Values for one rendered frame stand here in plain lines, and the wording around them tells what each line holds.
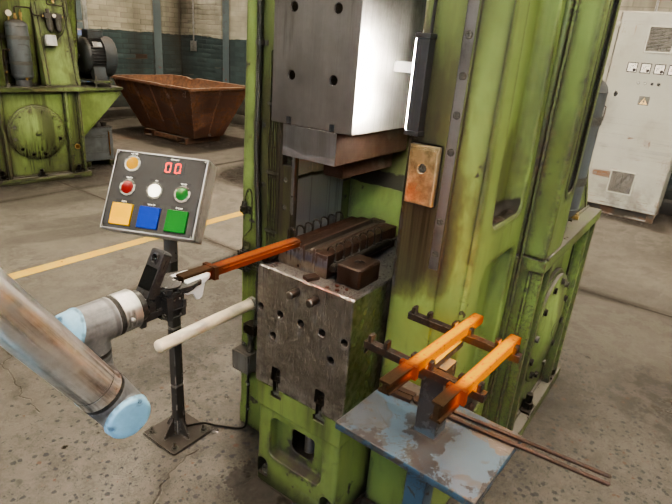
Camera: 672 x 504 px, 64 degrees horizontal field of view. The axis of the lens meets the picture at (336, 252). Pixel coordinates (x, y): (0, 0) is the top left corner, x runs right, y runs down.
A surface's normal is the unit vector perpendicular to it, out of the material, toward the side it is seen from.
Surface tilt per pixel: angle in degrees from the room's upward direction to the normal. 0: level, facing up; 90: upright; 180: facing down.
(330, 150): 90
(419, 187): 90
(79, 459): 0
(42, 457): 0
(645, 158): 90
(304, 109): 90
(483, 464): 0
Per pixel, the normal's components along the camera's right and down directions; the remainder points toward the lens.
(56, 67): 0.72, 0.12
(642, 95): -0.59, 0.26
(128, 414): 0.73, 0.36
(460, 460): 0.07, -0.93
